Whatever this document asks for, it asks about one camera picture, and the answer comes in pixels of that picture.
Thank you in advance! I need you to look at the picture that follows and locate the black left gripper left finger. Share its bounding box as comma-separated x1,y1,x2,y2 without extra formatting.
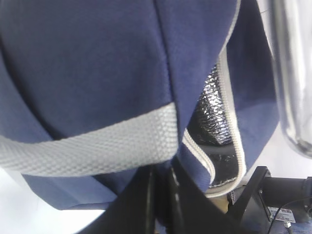
80,166,155,234

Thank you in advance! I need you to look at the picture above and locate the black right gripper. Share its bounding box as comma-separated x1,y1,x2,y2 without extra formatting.
228,166,312,234

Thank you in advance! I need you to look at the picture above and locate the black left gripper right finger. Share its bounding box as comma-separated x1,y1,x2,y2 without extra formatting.
168,159,246,234

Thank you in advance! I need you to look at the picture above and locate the navy blue lunch bag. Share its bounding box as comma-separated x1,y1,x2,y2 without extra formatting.
0,0,279,210

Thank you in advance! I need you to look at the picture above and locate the green lidded lunch box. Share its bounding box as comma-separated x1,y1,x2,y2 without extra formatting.
269,0,312,158

